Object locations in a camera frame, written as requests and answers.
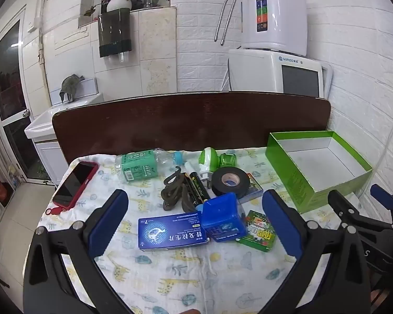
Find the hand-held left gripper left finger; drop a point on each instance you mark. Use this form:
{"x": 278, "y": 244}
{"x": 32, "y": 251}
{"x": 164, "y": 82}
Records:
{"x": 108, "y": 222}

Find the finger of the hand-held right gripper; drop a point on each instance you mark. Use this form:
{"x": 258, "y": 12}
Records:
{"x": 380, "y": 193}
{"x": 342, "y": 207}

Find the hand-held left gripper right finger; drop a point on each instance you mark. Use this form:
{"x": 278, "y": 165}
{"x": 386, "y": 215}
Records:
{"x": 281, "y": 225}

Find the small green printed box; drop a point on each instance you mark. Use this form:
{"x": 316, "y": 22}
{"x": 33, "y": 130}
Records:
{"x": 258, "y": 232}

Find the colourful card box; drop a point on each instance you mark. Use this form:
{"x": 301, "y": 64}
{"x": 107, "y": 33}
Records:
{"x": 253, "y": 188}

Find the green cardboard box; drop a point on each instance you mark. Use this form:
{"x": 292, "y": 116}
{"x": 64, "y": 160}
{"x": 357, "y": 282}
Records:
{"x": 314, "y": 166}

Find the blue plastic box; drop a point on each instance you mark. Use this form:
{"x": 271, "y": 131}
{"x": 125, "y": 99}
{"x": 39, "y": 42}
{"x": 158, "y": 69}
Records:
{"x": 222, "y": 216}

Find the clear bottle green label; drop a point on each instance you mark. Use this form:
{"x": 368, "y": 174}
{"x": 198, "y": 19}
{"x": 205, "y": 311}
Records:
{"x": 137, "y": 166}

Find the blue medicine box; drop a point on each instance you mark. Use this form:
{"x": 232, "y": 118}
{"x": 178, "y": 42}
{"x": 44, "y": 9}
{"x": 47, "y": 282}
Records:
{"x": 170, "y": 232}

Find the black tape roll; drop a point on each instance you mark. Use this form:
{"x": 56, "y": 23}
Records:
{"x": 217, "y": 183}

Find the black pen green label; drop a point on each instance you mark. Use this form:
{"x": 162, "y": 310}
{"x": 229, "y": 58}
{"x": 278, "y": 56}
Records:
{"x": 189, "y": 196}

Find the black marker white cap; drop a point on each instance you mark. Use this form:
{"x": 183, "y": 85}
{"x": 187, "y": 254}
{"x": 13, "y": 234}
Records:
{"x": 199, "y": 188}

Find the green mosquito repellent heater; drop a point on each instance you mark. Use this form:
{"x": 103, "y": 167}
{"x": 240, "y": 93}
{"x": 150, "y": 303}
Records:
{"x": 209, "y": 160}

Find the red smartphone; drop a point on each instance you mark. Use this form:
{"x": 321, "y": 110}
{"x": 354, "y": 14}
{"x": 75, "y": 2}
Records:
{"x": 75, "y": 183}

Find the white sink cabinet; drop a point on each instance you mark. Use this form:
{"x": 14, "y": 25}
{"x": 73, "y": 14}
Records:
{"x": 50, "y": 160}

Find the dark wooden board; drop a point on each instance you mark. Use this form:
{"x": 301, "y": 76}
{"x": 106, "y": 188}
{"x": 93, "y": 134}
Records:
{"x": 183, "y": 121}

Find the white countertop appliance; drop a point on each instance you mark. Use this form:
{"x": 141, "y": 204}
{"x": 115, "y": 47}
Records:
{"x": 255, "y": 72}

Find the glass door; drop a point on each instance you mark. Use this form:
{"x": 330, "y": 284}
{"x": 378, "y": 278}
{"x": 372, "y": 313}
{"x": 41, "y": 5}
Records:
{"x": 6, "y": 88}

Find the beige stone slab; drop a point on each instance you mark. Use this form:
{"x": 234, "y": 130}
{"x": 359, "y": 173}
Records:
{"x": 157, "y": 52}

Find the white water purifier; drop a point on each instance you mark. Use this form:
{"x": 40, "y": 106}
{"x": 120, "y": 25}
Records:
{"x": 281, "y": 13}

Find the white plant pot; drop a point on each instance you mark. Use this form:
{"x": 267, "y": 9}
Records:
{"x": 118, "y": 4}

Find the white wall pipe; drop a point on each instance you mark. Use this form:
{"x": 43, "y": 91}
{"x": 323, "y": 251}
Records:
{"x": 43, "y": 39}

